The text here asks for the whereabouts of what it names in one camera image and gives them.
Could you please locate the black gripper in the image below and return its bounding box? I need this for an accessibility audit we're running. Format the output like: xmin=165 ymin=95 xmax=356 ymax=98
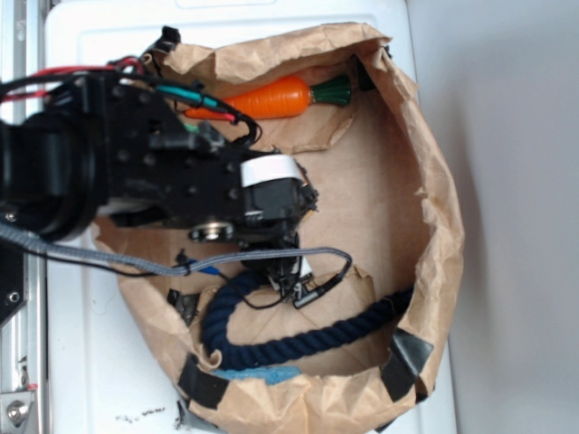
xmin=149 ymin=122 xmax=318 ymax=248

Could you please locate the grey braided cable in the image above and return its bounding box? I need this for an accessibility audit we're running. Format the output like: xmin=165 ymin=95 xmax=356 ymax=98
xmin=0 ymin=221 xmax=354 ymax=278

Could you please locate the dark blue rope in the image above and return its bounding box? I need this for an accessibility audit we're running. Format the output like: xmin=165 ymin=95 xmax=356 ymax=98
xmin=200 ymin=269 xmax=414 ymax=368

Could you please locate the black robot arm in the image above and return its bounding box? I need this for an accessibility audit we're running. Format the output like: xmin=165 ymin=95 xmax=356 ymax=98
xmin=1 ymin=71 xmax=318 ymax=249

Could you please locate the aluminium frame rail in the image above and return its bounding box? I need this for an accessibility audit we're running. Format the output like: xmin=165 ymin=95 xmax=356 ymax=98
xmin=1 ymin=1 xmax=51 ymax=433

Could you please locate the black mounting plate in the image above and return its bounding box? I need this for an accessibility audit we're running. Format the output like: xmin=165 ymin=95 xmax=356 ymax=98
xmin=0 ymin=244 xmax=26 ymax=327

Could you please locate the green rectangular sponge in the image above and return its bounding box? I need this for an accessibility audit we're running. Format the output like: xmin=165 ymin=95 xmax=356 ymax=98
xmin=184 ymin=124 xmax=200 ymax=134

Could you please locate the metal corner bracket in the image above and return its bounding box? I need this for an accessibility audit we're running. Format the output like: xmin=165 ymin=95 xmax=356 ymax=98
xmin=1 ymin=391 xmax=35 ymax=433

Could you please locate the orange toy carrot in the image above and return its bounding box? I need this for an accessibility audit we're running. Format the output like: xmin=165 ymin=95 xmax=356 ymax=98
xmin=184 ymin=74 xmax=353 ymax=121

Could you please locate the blue sponge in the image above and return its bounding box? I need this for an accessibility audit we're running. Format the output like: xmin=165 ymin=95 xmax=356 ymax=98
xmin=212 ymin=366 xmax=302 ymax=385

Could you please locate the red and black wire bundle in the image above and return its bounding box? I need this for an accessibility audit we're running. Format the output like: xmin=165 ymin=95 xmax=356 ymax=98
xmin=0 ymin=58 xmax=262 ymax=148

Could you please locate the brown paper bag tray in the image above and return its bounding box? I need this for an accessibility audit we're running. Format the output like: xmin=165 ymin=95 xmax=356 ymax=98
xmin=119 ymin=23 xmax=464 ymax=433

